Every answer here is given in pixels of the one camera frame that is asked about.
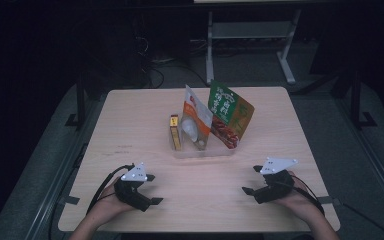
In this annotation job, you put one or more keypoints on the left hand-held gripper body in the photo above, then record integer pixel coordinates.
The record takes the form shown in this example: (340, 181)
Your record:
(131, 193)

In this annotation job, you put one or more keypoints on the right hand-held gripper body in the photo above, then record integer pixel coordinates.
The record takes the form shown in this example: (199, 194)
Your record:
(275, 186)

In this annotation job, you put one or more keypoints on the clear plastic container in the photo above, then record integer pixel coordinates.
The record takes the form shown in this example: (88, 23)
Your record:
(213, 151)

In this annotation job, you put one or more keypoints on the small yellow red box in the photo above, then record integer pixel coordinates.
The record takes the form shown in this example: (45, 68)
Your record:
(175, 131)

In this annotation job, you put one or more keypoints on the green red food packet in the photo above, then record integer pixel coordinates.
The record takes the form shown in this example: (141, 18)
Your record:
(230, 113)

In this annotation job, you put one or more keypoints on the clear orange food packet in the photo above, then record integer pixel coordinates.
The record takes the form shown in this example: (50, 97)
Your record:
(196, 123)

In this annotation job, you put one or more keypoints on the person's left hand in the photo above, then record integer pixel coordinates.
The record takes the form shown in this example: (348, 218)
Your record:
(106, 203)

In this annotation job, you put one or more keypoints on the person's right hand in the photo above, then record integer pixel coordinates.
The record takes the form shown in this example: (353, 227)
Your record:
(300, 200)

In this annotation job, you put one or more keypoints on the grey tape strip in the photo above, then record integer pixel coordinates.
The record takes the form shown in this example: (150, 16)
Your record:
(70, 200)
(331, 201)

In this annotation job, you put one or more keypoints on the black metal stand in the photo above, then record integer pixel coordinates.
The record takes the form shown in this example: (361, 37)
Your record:
(356, 100)
(80, 100)

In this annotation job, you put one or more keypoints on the grey metal desk frame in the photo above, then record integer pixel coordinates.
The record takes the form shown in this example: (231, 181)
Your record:
(250, 30)

